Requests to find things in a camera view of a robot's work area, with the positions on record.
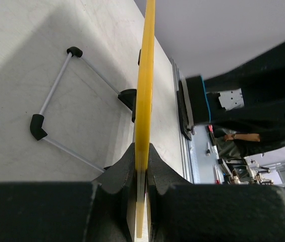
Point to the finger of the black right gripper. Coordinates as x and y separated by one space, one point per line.
263 116
247 73

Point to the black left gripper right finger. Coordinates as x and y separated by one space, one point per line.
181 211

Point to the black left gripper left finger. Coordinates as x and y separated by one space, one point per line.
98 210

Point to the blue whiteboard eraser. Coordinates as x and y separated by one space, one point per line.
197 105

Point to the yellow framed whiteboard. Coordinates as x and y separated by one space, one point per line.
143 111

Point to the person in background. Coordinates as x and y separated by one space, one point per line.
238 146

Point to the aluminium mounting rail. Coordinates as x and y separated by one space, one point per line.
188 153

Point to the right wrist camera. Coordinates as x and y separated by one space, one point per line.
231 99

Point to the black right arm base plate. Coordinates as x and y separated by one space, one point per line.
186 130

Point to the wire whiteboard stand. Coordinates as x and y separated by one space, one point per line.
79 98

